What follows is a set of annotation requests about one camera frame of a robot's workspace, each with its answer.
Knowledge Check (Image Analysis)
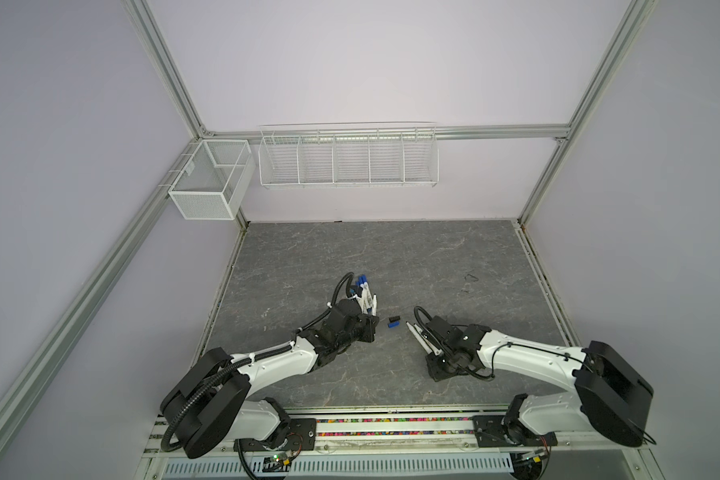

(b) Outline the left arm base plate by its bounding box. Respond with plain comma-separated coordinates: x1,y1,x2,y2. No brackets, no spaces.
240,417,317,452

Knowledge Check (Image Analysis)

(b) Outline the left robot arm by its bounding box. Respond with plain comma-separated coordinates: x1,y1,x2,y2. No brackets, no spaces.
160,298,379,459

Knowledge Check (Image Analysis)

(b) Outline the white mesh box basket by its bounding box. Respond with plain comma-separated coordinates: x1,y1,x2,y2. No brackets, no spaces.
169,139,256,221

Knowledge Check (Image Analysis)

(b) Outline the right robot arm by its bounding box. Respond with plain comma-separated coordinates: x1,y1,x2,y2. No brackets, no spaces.
409,306,656,448

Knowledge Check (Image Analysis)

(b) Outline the white wire wall basket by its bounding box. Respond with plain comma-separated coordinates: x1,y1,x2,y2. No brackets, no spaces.
258,122,440,188

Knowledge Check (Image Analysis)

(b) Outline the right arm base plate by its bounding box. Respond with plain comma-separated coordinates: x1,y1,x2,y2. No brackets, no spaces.
472,415,558,448

